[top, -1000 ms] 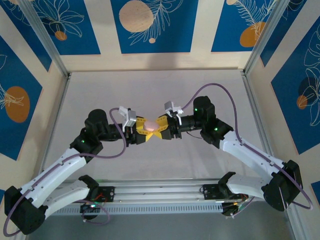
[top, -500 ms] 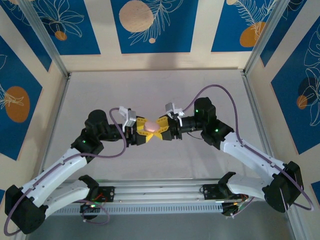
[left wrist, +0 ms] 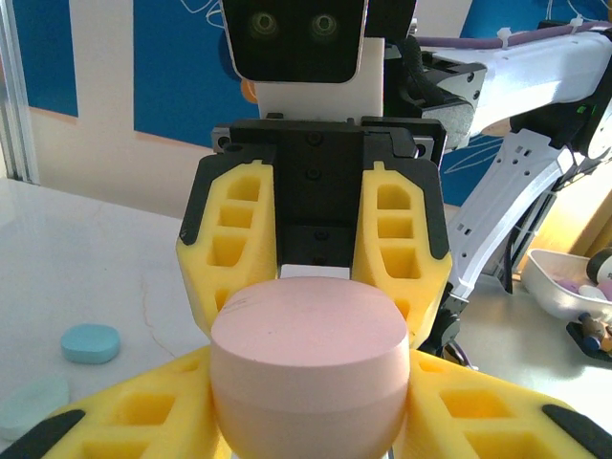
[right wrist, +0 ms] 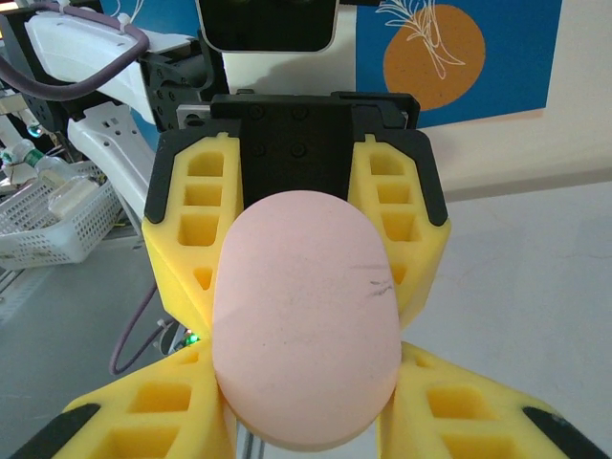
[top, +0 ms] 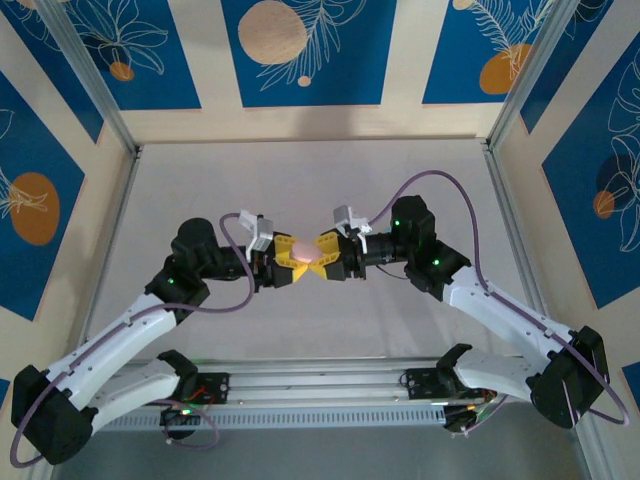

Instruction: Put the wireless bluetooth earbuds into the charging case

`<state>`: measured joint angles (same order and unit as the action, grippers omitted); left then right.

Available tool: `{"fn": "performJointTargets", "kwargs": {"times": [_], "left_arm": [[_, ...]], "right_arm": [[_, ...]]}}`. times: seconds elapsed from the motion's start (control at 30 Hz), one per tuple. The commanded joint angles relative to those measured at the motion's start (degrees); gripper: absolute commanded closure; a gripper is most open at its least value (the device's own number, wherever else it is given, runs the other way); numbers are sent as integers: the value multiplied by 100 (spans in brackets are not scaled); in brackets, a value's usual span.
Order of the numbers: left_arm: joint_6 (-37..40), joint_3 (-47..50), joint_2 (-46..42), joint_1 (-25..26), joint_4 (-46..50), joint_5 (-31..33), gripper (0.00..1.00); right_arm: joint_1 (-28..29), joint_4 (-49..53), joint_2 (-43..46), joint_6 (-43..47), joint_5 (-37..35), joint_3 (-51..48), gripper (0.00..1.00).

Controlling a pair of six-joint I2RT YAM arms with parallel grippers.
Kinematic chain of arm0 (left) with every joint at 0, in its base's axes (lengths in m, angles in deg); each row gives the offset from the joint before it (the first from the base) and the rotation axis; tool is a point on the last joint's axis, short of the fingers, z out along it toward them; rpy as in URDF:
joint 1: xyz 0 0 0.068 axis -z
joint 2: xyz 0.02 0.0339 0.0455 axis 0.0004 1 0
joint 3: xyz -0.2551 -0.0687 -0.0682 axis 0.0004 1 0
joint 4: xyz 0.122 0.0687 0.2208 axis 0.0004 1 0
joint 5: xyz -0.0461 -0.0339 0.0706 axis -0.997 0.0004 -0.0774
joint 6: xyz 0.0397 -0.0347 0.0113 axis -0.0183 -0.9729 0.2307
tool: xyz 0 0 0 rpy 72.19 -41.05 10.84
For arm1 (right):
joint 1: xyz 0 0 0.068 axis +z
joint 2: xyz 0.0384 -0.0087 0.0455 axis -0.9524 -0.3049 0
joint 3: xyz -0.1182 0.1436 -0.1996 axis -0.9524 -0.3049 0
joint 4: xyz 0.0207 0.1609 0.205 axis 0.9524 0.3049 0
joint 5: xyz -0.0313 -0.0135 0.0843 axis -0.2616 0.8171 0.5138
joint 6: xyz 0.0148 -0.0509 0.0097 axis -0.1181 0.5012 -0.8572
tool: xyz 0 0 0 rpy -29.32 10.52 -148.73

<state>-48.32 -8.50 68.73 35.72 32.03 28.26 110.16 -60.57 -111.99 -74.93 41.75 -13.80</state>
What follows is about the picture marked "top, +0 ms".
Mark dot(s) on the pink earbud charging case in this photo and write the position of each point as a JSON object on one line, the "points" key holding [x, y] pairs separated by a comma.
{"points": [[306, 251]]}

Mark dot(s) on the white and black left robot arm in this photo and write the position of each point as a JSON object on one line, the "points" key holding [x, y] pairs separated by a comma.
{"points": [[110, 340]]}

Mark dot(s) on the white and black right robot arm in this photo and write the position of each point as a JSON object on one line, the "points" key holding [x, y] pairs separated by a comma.
{"points": [[510, 316]]}

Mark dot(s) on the black controller box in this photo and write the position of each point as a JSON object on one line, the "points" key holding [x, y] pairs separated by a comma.
{"points": [[175, 425], [457, 420]]}

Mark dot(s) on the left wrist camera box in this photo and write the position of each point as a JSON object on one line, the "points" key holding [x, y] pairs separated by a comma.
{"points": [[262, 235]]}

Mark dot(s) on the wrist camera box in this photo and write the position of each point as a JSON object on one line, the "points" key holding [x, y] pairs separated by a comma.
{"points": [[345, 215], [262, 235]]}

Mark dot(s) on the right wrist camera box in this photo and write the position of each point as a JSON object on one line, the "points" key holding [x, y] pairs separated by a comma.
{"points": [[345, 215]]}

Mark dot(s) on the thin aluminium side rail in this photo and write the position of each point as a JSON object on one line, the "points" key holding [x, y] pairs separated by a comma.
{"points": [[125, 200]]}

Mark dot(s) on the wide aluminium side rail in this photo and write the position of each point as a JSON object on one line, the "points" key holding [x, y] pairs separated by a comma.
{"points": [[518, 225]]}

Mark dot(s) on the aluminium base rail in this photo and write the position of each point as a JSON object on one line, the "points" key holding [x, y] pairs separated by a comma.
{"points": [[325, 380]]}

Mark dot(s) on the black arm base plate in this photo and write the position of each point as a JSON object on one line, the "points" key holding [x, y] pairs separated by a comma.
{"points": [[415, 385], [217, 387]]}

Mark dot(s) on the blue floral wall panel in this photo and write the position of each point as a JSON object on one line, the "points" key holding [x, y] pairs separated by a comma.
{"points": [[575, 50], [150, 75], [634, 380], [450, 75], [575, 225], [340, 75], [30, 280], [50, 55]]}

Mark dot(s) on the aluminium frame post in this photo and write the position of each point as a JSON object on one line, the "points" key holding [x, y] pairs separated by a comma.
{"points": [[526, 75], [91, 75]]}

